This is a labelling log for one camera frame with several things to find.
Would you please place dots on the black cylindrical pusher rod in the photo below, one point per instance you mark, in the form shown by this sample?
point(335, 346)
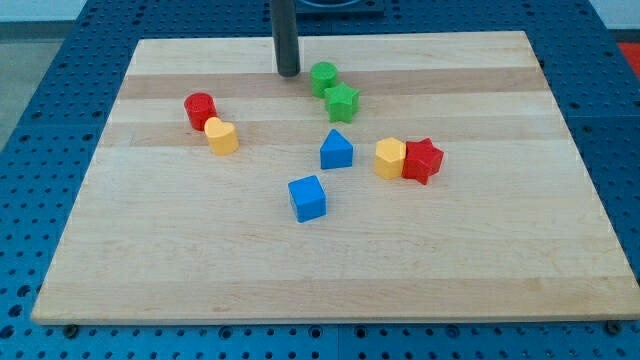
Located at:
point(285, 37)

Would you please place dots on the green cylinder block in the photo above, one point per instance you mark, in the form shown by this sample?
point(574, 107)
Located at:
point(323, 75)

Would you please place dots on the green star block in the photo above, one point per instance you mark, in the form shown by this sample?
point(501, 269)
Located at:
point(341, 102)

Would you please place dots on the red star block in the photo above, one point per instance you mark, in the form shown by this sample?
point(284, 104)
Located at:
point(422, 160)

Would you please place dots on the red cylinder block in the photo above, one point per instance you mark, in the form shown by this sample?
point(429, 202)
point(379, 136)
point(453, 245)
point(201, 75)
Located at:
point(199, 108)

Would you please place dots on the yellow heart block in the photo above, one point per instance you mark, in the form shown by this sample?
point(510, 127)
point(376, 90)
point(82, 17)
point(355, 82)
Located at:
point(222, 136)

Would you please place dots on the blue triangle block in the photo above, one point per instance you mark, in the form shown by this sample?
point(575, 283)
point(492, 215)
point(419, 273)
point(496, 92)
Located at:
point(336, 151)

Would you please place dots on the yellow hexagon block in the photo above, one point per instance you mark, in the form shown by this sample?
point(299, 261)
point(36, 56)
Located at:
point(390, 155)

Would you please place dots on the blue cube block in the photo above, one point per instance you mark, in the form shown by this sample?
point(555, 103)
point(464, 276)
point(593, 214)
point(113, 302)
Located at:
point(307, 198)

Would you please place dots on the wooden board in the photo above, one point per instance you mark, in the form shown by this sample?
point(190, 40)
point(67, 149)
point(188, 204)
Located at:
point(163, 231)

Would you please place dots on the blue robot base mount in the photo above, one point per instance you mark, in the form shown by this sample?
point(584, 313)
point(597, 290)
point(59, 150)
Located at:
point(338, 7)

